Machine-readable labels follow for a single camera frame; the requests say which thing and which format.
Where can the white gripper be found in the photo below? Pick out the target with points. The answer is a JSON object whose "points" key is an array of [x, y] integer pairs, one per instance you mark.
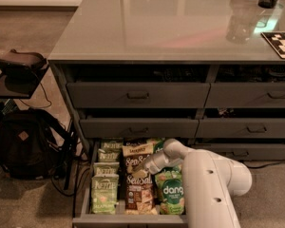
{"points": [[156, 163]]}

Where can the brown sea salt bag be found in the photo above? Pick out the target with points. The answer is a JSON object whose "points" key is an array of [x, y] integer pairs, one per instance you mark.
{"points": [[135, 155], [139, 196]]}

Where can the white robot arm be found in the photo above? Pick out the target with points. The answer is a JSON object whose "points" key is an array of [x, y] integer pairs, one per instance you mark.
{"points": [[209, 182]]}

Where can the green kettle bag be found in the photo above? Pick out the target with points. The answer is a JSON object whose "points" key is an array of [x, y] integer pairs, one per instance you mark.
{"points": [[108, 156], [104, 193], [112, 144], [106, 168]]}

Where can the front green dang bag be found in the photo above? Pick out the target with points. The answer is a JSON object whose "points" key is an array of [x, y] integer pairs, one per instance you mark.
{"points": [[170, 192]]}

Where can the rear brown chip bag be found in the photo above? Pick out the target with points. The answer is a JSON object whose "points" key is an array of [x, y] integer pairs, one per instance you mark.
{"points": [[135, 142]]}

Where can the open bottom left drawer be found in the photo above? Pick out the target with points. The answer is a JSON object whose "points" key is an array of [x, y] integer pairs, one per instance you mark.
{"points": [[120, 219]]}

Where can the middle green dang bag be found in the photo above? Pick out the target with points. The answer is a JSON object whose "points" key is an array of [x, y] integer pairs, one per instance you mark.
{"points": [[175, 168]]}

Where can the front green kettle bag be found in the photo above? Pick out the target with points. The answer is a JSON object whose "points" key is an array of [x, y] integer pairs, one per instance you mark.
{"points": [[104, 193]]}

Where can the rear green kettle bag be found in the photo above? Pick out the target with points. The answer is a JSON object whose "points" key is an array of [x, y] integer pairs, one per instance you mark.
{"points": [[112, 144]]}

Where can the middle left grey drawer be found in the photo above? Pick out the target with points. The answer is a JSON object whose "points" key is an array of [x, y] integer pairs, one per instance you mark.
{"points": [[138, 127]]}

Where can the grey drawer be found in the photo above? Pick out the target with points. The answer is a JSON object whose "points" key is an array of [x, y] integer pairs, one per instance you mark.
{"points": [[138, 127], [242, 128], [247, 151], [137, 95], [246, 95]]}

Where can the middle right grey drawer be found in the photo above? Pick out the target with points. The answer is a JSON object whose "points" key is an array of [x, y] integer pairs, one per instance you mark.
{"points": [[242, 128]]}

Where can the top left grey drawer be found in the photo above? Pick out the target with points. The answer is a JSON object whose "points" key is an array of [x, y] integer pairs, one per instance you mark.
{"points": [[137, 95]]}

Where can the bottom right grey drawer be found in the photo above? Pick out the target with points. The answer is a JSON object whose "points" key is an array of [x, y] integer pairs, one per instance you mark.
{"points": [[247, 151]]}

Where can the top right grey drawer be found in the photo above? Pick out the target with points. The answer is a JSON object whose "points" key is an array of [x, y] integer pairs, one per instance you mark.
{"points": [[246, 95]]}

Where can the black backpack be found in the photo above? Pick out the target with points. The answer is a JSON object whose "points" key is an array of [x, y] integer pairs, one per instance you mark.
{"points": [[33, 145]]}

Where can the brown headset device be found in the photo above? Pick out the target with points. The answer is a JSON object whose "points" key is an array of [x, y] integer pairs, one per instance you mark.
{"points": [[22, 65]]}

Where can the black white marker board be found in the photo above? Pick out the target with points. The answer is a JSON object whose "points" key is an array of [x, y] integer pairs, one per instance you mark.
{"points": [[276, 39]]}

